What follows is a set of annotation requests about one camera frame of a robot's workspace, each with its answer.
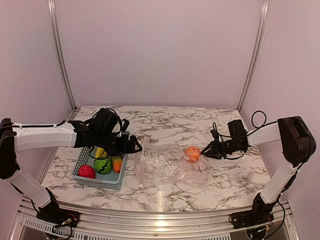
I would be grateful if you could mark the orange fake fruit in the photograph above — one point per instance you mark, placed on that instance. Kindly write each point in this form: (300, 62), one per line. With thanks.
(192, 154)

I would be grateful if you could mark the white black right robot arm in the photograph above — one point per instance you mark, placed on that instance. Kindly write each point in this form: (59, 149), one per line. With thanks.
(297, 146)

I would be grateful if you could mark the light blue plastic basket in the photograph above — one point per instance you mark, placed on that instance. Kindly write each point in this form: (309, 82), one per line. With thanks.
(111, 180)

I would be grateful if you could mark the clear polka dot zip bag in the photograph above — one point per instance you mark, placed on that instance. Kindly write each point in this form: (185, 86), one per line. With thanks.
(163, 164)

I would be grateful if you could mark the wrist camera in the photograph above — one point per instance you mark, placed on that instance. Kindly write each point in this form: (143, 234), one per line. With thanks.
(215, 134)
(123, 127)

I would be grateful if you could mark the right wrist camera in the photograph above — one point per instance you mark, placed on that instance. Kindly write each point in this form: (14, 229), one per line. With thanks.
(215, 134)

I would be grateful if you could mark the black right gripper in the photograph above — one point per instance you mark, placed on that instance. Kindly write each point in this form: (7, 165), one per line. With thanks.
(215, 147)

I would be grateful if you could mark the pink fake fruit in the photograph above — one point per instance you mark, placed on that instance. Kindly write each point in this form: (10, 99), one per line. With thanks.
(87, 171)

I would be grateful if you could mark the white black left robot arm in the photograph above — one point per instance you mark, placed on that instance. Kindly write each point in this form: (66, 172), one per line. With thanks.
(105, 130)

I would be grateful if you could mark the green fake lettuce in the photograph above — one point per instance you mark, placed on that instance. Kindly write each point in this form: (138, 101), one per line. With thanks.
(103, 166)

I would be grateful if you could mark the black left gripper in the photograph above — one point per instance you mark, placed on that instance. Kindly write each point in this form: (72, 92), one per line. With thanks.
(124, 149)

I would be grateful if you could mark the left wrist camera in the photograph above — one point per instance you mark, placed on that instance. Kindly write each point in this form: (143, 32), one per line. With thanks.
(123, 127)

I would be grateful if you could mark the aluminium frame post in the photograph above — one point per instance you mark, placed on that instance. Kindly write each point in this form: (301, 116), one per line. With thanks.
(59, 52)
(261, 28)

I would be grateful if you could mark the front aluminium rail base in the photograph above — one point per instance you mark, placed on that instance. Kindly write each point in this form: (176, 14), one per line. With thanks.
(105, 224)

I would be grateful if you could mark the yellow fake banana bunch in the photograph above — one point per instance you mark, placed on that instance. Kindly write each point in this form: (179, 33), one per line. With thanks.
(100, 153)

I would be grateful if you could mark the orange green fake mango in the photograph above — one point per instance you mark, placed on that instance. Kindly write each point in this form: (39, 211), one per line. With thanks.
(117, 162)

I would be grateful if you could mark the left aluminium frame post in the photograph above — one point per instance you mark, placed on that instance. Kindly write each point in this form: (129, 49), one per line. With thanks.
(59, 52)

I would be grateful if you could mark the right aluminium frame post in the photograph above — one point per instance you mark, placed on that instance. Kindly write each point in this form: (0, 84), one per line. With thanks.
(261, 28)

